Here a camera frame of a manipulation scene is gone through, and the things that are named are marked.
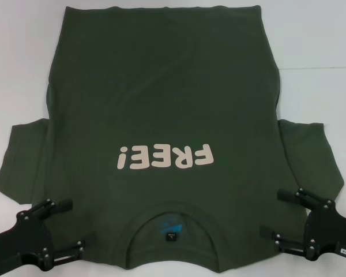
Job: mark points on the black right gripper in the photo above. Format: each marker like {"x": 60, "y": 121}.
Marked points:
{"x": 325, "y": 231}

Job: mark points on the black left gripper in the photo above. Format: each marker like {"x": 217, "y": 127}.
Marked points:
{"x": 23, "y": 236}

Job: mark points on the dark green FREE t-shirt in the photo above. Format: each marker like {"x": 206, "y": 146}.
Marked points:
{"x": 167, "y": 101}

